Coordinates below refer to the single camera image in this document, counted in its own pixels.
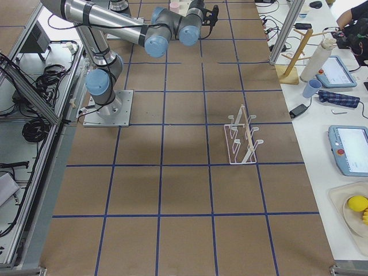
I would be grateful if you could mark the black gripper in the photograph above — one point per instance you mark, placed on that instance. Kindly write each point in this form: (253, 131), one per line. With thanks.
(202, 3)

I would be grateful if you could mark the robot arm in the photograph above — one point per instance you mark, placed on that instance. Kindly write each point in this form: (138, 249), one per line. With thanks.
(93, 22)

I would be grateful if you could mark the pink plastic cup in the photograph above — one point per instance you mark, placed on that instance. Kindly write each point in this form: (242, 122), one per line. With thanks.
(174, 7)

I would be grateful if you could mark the blue cup on desk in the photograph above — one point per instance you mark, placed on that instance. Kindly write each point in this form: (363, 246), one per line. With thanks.
(312, 87)

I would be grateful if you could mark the wooden mug tree stand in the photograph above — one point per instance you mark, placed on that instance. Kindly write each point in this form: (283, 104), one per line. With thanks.
(288, 74)

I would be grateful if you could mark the beige tall bottle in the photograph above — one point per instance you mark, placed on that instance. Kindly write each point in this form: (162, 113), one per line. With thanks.
(319, 57)

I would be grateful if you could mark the black power adapter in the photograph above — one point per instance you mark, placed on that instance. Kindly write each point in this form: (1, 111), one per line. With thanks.
(298, 110)

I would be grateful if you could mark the blue teach pendant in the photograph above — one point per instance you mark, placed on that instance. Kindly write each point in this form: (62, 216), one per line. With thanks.
(334, 74)
(349, 148)

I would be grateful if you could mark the plaid folded cloth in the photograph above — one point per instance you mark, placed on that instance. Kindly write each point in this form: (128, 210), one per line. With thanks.
(338, 99)

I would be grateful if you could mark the yellow lemon toy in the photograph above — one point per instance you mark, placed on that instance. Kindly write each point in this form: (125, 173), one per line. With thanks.
(357, 203)

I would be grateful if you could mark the beige plate on desk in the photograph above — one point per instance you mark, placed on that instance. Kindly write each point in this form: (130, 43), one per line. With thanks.
(355, 220)

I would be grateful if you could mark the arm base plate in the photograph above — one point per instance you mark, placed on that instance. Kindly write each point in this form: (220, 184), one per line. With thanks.
(116, 114)

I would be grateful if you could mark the white wire cup rack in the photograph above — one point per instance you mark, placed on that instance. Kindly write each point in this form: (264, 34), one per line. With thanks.
(241, 146)

